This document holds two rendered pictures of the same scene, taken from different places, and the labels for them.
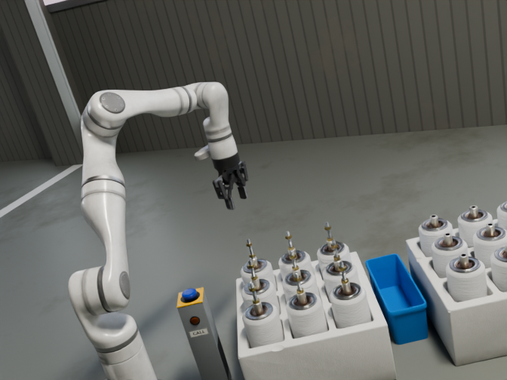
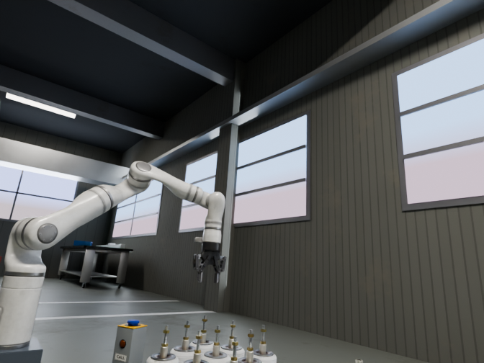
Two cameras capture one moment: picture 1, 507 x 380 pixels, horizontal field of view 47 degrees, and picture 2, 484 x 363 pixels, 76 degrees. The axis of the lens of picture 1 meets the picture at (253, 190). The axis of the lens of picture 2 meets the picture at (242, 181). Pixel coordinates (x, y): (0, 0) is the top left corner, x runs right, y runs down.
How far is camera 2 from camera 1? 0.87 m
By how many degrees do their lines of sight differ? 43
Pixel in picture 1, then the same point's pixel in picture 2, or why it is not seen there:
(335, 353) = not seen: outside the picture
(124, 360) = (9, 287)
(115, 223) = (80, 204)
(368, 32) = (400, 272)
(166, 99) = (179, 184)
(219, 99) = (216, 200)
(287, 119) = (336, 322)
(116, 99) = (147, 166)
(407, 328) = not seen: outside the picture
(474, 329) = not seen: outside the picture
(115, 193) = (99, 195)
